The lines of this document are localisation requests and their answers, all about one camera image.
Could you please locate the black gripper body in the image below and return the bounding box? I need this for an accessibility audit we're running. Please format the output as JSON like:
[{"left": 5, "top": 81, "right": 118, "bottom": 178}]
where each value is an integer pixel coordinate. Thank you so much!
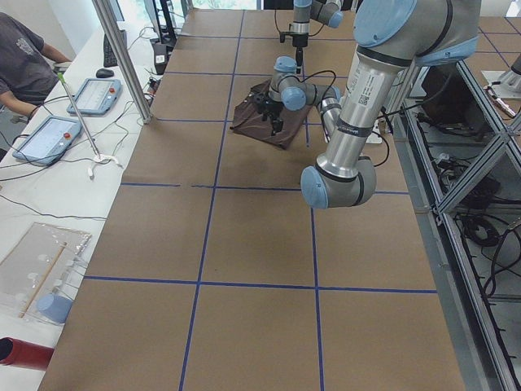
[
  {"left": 256, "top": 99, "right": 284, "bottom": 136},
  {"left": 293, "top": 36, "right": 308, "bottom": 74}
]

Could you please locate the dark brown t-shirt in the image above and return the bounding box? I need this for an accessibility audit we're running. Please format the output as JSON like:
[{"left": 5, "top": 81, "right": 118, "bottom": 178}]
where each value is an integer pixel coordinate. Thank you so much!
[{"left": 230, "top": 80, "right": 311, "bottom": 150}]

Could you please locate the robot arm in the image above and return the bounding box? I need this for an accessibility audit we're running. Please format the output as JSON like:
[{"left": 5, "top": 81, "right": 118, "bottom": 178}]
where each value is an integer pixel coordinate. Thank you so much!
[
  {"left": 288, "top": 0, "right": 344, "bottom": 74},
  {"left": 268, "top": 0, "right": 481, "bottom": 209}
]

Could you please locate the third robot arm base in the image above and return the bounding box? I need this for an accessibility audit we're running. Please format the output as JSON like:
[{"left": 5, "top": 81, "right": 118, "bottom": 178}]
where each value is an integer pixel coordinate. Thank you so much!
[{"left": 481, "top": 56, "right": 520, "bottom": 99}]

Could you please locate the black keyboard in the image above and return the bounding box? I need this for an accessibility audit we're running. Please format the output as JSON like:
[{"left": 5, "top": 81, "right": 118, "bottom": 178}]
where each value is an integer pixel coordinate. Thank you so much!
[{"left": 103, "top": 29, "right": 127, "bottom": 68}]

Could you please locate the black computer mouse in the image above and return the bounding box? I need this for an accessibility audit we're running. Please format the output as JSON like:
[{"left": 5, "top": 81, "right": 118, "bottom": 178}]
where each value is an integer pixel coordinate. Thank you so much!
[{"left": 95, "top": 68, "right": 114, "bottom": 79}]

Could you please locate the far teach pendant tablet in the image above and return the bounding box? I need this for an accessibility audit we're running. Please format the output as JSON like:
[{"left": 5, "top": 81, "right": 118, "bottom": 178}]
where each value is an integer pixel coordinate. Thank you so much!
[{"left": 73, "top": 78, "right": 122, "bottom": 116}]

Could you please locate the teach pendant tablet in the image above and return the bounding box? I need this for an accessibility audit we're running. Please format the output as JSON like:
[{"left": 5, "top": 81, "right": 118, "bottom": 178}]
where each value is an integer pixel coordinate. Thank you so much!
[
  {"left": 12, "top": 116, "right": 82, "bottom": 166},
  {"left": 73, "top": 78, "right": 122, "bottom": 116}
]

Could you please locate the long metal rod tool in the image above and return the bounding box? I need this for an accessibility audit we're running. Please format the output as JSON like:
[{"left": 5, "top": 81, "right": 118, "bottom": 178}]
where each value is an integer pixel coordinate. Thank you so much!
[{"left": 57, "top": 72, "right": 101, "bottom": 162}]

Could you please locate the near teach pendant tablet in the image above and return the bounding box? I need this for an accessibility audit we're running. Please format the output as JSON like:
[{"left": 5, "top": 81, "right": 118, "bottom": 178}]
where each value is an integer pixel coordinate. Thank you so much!
[{"left": 12, "top": 116, "right": 82, "bottom": 166}]

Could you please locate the seated person grey shirt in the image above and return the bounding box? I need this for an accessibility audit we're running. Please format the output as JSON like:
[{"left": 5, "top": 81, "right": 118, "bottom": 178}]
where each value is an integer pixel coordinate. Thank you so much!
[{"left": 1, "top": 12, "right": 69, "bottom": 118}]

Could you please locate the wooden stick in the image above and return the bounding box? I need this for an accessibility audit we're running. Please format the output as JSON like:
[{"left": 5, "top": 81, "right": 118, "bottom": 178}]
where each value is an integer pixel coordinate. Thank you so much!
[{"left": 18, "top": 242, "right": 68, "bottom": 318}]

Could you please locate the clear plastic sheet bag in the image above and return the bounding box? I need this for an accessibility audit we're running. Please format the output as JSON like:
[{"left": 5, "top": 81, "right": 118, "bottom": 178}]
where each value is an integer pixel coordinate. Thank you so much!
[{"left": 1, "top": 223, "right": 91, "bottom": 325}]

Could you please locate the blue plastic cup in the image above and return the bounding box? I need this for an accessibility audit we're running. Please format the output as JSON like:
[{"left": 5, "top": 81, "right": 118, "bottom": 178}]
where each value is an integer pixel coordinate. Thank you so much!
[{"left": 37, "top": 293, "right": 73, "bottom": 324}]

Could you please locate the red cylinder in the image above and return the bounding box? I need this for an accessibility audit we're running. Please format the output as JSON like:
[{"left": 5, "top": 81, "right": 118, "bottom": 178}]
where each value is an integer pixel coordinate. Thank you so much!
[{"left": 1, "top": 337, "right": 55, "bottom": 371}]

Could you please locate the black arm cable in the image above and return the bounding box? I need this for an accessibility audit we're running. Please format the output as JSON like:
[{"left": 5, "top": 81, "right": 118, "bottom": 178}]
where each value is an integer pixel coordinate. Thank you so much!
[{"left": 299, "top": 69, "right": 339, "bottom": 89}]

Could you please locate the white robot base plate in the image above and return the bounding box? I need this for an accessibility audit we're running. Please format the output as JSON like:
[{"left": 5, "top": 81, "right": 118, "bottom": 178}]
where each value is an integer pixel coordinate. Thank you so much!
[{"left": 366, "top": 121, "right": 387, "bottom": 144}]

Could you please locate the aluminium frame post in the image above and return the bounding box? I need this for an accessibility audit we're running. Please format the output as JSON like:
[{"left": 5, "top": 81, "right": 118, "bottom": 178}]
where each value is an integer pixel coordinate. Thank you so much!
[{"left": 92, "top": 0, "right": 152, "bottom": 124}]

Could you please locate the aluminium frame rack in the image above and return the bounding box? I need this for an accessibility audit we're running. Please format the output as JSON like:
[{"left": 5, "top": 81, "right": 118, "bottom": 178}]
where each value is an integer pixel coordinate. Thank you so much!
[{"left": 385, "top": 62, "right": 520, "bottom": 390}]

